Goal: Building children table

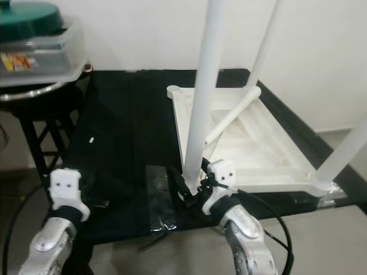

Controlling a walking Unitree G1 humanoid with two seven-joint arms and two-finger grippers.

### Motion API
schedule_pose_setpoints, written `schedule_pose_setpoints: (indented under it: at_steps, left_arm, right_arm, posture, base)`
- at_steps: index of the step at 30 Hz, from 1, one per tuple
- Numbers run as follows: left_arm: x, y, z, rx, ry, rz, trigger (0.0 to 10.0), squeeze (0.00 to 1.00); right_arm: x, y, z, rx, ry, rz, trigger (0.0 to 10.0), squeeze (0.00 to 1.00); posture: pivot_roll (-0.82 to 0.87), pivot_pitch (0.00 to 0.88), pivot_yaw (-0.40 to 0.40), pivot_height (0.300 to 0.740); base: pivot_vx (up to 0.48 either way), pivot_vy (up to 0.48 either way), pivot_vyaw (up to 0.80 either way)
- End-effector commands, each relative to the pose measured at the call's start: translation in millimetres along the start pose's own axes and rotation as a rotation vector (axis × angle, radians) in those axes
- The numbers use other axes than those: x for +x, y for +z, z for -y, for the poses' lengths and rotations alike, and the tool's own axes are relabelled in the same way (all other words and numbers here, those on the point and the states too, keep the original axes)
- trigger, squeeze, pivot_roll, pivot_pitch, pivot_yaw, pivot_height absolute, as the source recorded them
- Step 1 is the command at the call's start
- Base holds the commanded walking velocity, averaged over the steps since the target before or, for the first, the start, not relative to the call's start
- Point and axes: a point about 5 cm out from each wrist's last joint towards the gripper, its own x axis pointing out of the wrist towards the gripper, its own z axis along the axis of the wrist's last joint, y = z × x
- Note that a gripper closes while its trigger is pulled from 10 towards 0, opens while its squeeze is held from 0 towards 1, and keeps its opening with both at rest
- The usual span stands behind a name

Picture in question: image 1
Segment green round lid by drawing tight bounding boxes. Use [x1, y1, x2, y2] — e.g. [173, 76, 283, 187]
[0, 0, 65, 44]

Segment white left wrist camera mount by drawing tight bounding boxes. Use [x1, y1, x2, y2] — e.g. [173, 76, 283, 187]
[49, 169, 91, 222]

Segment white plastic children table top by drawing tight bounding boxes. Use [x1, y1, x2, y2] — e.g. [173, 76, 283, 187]
[166, 85, 345, 194]

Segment black round bowl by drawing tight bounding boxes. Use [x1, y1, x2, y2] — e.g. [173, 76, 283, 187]
[0, 80, 90, 113]

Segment metal folding table frame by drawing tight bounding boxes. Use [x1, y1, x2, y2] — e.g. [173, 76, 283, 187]
[138, 229, 187, 253]

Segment white plastic table leg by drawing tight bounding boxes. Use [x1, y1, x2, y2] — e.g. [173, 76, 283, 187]
[311, 117, 367, 191]
[181, 0, 228, 183]
[245, 0, 283, 97]
[205, 86, 263, 145]

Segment clear plastic storage box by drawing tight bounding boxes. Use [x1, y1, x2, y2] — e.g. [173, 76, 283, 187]
[0, 17, 90, 88]

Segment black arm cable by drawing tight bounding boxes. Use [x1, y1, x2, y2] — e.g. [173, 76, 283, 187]
[218, 180, 295, 275]
[2, 183, 52, 275]

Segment black stool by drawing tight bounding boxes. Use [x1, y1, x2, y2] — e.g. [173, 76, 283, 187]
[16, 106, 79, 185]

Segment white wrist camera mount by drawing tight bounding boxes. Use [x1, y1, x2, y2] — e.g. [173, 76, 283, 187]
[202, 159, 236, 216]
[49, 169, 91, 222]

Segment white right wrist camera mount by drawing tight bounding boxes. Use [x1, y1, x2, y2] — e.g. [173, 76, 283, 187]
[202, 159, 236, 216]

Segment black tablecloth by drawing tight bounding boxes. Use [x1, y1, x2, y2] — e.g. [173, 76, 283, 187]
[72, 69, 367, 247]

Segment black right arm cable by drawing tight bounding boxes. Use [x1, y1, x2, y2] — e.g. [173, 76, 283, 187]
[218, 180, 295, 275]

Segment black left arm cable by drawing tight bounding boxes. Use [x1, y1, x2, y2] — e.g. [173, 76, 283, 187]
[2, 183, 52, 275]

